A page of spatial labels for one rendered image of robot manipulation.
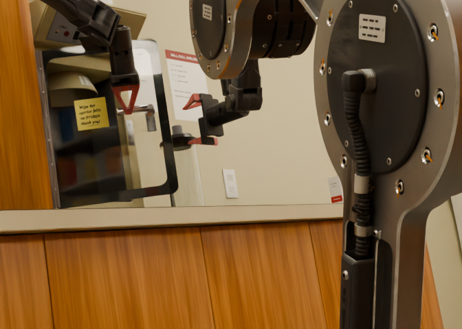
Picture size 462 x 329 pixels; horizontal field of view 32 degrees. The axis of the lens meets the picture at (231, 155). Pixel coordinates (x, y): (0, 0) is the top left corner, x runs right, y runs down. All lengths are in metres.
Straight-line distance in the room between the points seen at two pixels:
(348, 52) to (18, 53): 1.29
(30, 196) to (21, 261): 0.34
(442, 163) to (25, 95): 1.39
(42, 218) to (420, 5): 1.06
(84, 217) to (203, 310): 0.40
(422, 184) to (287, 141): 2.85
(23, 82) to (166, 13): 1.31
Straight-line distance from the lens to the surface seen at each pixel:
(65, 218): 1.61
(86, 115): 2.00
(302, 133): 3.61
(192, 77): 3.13
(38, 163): 1.86
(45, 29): 2.05
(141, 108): 1.95
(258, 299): 2.03
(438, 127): 0.64
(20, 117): 1.92
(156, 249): 1.80
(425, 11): 0.65
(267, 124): 3.42
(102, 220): 1.67
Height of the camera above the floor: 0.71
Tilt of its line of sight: 10 degrees up
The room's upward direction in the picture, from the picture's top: 9 degrees counter-clockwise
